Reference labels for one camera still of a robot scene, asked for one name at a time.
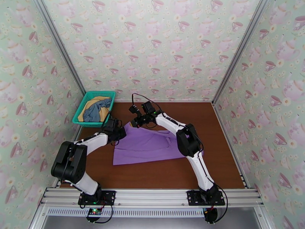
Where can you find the blue tank top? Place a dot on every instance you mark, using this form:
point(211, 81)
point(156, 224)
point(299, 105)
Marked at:
point(94, 113)

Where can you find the purple shirt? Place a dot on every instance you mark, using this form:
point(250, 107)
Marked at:
point(143, 149)

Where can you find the tan yellow cloth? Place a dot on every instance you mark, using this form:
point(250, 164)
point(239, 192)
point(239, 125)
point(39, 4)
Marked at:
point(91, 103)

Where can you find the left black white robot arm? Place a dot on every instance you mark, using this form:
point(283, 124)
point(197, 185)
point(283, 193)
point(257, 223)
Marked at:
point(69, 161)

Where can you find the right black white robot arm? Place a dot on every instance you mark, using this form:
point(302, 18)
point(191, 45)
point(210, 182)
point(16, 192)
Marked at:
point(205, 168)

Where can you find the teal plastic laundry basket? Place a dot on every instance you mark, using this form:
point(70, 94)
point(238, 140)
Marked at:
point(77, 118)

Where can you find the aluminium back edge strip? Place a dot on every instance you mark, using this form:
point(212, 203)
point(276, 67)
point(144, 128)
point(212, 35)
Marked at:
point(190, 101)

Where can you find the green lit circuit board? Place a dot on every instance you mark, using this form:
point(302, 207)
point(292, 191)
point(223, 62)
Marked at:
point(94, 212)

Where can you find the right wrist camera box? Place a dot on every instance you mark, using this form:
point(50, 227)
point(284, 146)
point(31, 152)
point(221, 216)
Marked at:
point(134, 109)

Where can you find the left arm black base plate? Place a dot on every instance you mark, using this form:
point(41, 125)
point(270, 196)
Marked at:
point(108, 197)

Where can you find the aluminium mounting rail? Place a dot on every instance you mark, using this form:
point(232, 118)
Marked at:
point(152, 197)

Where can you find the black circuit board mount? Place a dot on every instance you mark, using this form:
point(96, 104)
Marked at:
point(94, 219)

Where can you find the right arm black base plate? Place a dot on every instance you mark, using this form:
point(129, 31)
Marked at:
point(194, 197)

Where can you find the left aluminium frame post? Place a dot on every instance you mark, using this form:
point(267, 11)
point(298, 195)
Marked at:
point(60, 44)

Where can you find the aluminium frame post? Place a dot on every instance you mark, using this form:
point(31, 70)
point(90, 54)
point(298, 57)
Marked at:
point(243, 44)
point(60, 44)

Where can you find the black round mount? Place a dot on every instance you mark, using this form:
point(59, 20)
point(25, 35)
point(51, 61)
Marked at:
point(211, 215)

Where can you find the right aluminium frame post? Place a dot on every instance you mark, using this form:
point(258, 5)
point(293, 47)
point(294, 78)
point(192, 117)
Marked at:
point(243, 44)

